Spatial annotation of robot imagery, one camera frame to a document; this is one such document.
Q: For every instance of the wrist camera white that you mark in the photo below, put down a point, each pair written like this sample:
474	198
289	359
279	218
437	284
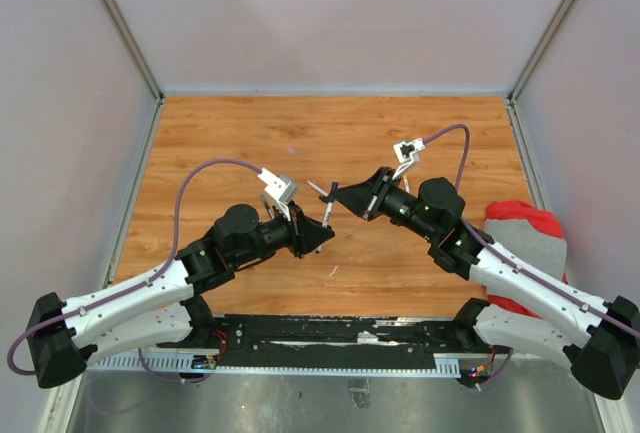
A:
281	189
407	154

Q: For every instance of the white marker yellow end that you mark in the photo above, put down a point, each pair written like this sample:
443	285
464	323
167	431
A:
406	184

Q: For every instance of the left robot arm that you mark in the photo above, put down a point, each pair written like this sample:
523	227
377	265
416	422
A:
64	337

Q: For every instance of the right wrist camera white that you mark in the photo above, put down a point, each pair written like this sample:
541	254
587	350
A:
407	154

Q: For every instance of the blue gel pen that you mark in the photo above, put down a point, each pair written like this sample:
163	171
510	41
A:
267	207

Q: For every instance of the aluminium frame rail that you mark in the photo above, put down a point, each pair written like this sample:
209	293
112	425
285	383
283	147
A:
487	370

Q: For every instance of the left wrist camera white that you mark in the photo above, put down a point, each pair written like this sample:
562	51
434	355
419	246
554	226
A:
281	189

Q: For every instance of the white pen with lettering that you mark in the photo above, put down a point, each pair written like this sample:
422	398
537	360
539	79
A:
325	221

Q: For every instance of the red and grey cloth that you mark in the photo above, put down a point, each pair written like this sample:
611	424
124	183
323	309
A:
532	234

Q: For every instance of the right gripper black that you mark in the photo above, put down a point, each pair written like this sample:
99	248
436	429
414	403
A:
370	193

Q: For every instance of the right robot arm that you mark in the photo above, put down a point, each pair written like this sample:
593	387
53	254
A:
530	278

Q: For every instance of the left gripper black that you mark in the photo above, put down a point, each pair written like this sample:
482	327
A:
305	234

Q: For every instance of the white pen black end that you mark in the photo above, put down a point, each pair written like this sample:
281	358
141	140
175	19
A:
316	187

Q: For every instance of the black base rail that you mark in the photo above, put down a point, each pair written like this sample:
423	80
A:
340	342

